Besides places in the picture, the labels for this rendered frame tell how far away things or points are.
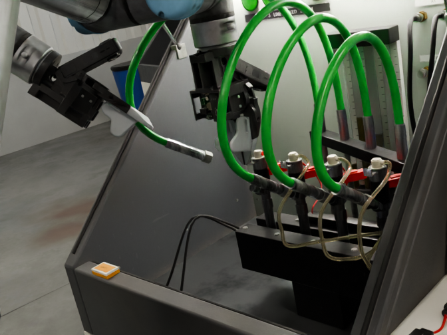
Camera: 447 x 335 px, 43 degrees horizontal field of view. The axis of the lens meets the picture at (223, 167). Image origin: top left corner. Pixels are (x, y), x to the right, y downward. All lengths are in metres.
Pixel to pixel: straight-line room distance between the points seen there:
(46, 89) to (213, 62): 0.29
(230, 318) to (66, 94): 0.47
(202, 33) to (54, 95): 0.28
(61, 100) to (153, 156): 0.32
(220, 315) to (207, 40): 0.43
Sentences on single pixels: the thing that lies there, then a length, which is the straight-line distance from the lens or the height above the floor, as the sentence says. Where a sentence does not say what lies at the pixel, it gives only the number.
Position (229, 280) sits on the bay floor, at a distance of 1.24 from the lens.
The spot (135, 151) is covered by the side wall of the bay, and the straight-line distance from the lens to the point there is 1.24.
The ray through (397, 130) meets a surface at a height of 1.15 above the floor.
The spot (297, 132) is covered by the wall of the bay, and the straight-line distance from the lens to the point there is 1.34.
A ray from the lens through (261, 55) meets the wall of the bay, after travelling 1.35.
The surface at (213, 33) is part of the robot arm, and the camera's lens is 0.93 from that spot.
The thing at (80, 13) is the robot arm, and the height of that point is 1.42.
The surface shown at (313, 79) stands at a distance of 1.16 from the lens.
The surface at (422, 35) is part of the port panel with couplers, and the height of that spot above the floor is 1.27.
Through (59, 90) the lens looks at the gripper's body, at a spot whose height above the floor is 1.31.
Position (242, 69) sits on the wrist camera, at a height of 1.28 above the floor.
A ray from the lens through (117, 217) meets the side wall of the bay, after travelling 1.23.
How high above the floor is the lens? 1.42
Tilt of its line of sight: 17 degrees down
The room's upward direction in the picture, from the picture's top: 12 degrees counter-clockwise
